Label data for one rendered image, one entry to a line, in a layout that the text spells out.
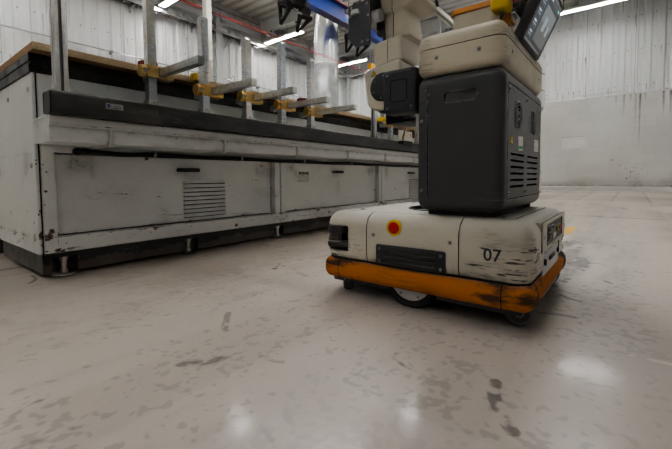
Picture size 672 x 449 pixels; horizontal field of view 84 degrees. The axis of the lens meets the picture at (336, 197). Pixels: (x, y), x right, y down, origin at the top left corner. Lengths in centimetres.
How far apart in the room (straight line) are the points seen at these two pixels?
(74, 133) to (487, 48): 141
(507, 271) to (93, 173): 165
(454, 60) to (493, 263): 56
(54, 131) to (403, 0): 132
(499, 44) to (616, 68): 1112
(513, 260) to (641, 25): 1158
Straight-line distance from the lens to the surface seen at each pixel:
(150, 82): 179
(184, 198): 210
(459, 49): 117
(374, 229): 120
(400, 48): 145
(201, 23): 200
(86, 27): 973
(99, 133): 171
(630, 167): 1189
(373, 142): 291
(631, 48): 1230
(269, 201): 245
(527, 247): 106
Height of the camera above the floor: 40
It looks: 3 degrees down
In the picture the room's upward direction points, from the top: straight up
